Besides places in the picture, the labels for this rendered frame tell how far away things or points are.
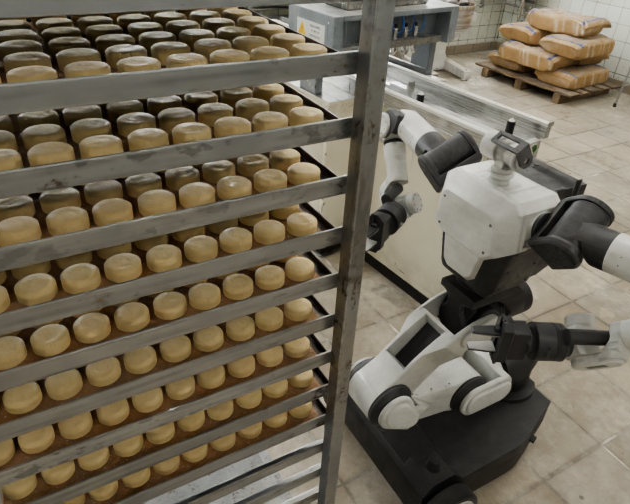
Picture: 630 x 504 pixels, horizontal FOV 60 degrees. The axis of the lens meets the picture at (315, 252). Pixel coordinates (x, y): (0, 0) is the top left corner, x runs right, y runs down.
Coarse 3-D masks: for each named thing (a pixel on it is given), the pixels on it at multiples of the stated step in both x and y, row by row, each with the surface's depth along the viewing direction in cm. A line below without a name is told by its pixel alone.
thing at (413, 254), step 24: (432, 96) 245; (480, 120) 222; (384, 168) 244; (408, 168) 231; (408, 192) 235; (432, 192) 223; (432, 216) 227; (408, 240) 244; (432, 240) 232; (384, 264) 265; (408, 264) 249; (432, 264) 236; (408, 288) 259; (432, 288) 241
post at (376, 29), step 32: (384, 0) 66; (384, 32) 68; (384, 64) 71; (352, 128) 77; (352, 160) 79; (352, 192) 81; (352, 224) 83; (352, 256) 87; (352, 288) 91; (352, 320) 95; (352, 352) 100; (320, 480) 123
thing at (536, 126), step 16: (400, 80) 262; (416, 80) 253; (432, 80) 245; (448, 96) 240; (464, 96) 233; (480, 96) 229; (480, 112) 229; (496, 112) 222; (512, 112) 216; (528, 128) 212; (544, 128) 207
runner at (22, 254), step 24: (264, 192) 76; (288, 192) 78; (312, 192) 80; (336, 192) 82; (168, 216) 70; (192, 216) 72; (216, 216) 74; (240, 216) 76; (48, 240) 64; (72, 240) 65; (96, 240) 67; (120, 240) 68; (0, 264) 62; (24, 264) 64
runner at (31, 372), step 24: (288, 288) 87; (312, 288) 90; (216, 312) 82; (240, 312) 85; (120, 336) 76; (144, 336) 78; (168, 336) 80; (48, 360) 72; (72, 360) 74; (96, 360) 76; (0, 384) 70
